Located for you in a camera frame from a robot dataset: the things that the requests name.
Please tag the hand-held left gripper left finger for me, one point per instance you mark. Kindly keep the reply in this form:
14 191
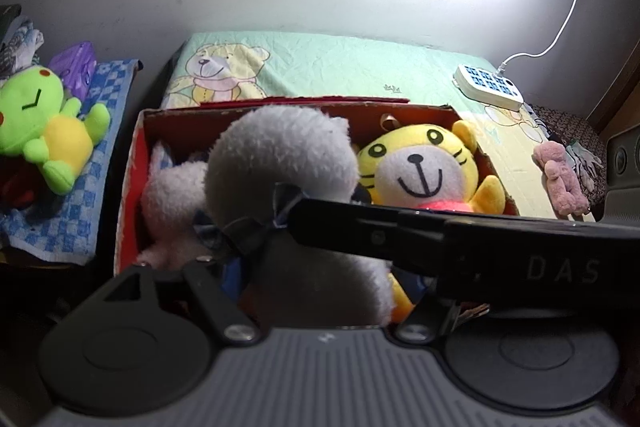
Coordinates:
210 294

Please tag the pink bear plush toy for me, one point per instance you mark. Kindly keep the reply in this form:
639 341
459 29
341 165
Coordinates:
562 182

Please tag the blue checkered cloth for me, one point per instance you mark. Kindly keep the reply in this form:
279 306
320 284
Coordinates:
100 187

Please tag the grey patterned cloth pile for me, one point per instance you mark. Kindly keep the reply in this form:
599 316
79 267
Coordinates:
20 42

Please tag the purple packet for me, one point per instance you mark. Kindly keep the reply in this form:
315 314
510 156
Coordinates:
75 67

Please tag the lime frog plush yellow belly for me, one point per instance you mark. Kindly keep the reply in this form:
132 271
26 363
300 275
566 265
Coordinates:
30 107

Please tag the yellow tiger plush toy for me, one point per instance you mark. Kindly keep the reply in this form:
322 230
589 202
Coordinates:
415 157

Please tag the white bunny plush toy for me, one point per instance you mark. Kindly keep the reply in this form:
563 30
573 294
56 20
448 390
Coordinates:
280 147

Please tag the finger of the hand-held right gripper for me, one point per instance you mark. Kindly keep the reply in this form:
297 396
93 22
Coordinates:
350 227

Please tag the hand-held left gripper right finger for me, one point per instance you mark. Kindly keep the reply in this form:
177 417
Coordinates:
425 322

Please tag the brown wooden furniture panel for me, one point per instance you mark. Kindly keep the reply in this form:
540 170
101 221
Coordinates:
625 102

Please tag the red cardboard box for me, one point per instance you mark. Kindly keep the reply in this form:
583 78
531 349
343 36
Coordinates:
165 122

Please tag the dark patterned cloth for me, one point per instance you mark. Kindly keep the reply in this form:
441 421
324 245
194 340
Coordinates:
570 122

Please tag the white gloves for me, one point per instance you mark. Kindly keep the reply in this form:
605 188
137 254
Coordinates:
585 167

